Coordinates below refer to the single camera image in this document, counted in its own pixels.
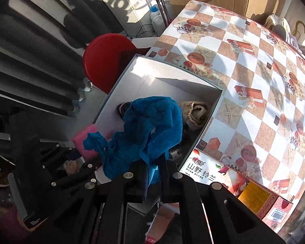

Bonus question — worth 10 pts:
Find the red white printed carton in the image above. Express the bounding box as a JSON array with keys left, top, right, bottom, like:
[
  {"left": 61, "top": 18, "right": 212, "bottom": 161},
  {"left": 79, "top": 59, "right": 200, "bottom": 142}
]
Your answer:
[{"left": 179, "top": 147, "right": 294, "bottom": 233}]

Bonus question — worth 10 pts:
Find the blue cloth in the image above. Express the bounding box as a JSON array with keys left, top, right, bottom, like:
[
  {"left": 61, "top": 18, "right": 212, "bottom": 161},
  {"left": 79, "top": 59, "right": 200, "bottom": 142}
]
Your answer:
[{"left": 83, "top": 96, "right": 186, "bottom": 186}]

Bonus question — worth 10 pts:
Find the white cardboard box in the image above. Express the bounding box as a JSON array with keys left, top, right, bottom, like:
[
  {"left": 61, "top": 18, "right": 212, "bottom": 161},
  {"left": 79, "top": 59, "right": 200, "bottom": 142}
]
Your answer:
[{"left": 91, "top": 54, "right": 224, "bottom": 216}]

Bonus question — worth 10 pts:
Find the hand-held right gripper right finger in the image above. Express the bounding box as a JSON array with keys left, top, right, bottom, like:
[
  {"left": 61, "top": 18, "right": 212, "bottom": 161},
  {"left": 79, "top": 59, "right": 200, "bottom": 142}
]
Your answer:
[{"left": 159, "top": 155, "right": 285, "bottom": 244}]

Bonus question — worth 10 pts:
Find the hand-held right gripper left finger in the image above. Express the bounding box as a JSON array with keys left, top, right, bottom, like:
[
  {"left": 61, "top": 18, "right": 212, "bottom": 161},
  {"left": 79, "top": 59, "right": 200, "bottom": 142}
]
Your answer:
[{"left": 33, "top": 161, "right": 150, "bottom": 244}]

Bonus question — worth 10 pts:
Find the white bottle with blue cap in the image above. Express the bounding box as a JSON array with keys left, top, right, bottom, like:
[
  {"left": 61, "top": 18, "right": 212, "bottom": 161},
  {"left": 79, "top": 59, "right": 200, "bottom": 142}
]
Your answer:
[{"left": 150, "top": 5, "right": 163, "bottom": 32}]

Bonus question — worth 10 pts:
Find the person's pink garment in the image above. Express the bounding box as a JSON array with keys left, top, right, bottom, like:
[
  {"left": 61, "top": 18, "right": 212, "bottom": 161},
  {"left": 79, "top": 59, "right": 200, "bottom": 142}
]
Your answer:
[{"left": 0, "top": 178, "right": 24, "bottom": 234}]

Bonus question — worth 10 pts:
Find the black cable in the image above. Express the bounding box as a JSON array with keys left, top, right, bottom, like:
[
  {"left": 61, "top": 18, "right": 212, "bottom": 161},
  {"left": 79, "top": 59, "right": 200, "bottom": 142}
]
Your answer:
[{"left": 126, "top": 24, "right": 158, "bottom": 40}]

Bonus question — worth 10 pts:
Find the red plastic chair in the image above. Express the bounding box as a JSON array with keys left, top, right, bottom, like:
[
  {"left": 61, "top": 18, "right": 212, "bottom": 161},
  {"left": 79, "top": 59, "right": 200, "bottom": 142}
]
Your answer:
[{"left": 82, "top": 34, "right": 138, "bottom": 94}]

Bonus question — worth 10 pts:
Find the yellow curved cane handle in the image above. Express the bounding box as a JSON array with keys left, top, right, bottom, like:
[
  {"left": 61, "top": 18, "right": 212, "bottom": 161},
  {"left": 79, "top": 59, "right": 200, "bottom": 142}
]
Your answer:
[{"left": 293, "top": 22, "right": 305, "bottom": 40}]

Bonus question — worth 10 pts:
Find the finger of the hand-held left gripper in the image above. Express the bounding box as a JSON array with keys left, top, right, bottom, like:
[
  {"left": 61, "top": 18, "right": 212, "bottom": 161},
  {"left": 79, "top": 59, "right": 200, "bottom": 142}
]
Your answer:
[
  {"left": 49, "top": 161, "right": 98, "bottom": 187},
  {"left": 39, "top": 144, "right": 85, "bottom": 167}
]

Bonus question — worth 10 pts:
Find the checkered printed tablecloth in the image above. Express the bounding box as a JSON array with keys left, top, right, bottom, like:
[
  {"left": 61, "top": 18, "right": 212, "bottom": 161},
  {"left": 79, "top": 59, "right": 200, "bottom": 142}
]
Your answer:
[{"left": 145, "top": 0, "right": 305, "bottom": 209}]

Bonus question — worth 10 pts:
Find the grey curtain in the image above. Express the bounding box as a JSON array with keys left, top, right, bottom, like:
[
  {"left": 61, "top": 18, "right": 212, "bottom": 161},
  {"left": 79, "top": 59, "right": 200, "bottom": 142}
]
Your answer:
[{"left": 0, "top": 0, "right": 92, "bottom": 122}]

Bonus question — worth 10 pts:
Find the white polka-dot scrunchie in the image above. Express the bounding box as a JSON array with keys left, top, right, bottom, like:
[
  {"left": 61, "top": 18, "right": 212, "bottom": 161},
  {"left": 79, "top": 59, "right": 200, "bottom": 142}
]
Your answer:
[{"left": 169, "top": 149, "right": 185, "bottom": 161}]

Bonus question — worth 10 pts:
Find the beige knitted item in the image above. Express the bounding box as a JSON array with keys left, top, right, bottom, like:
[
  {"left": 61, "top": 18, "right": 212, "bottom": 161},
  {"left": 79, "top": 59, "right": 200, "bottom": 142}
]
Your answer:
[{"left": 179, "top": 101, "right": 209, "bottom": 131}]

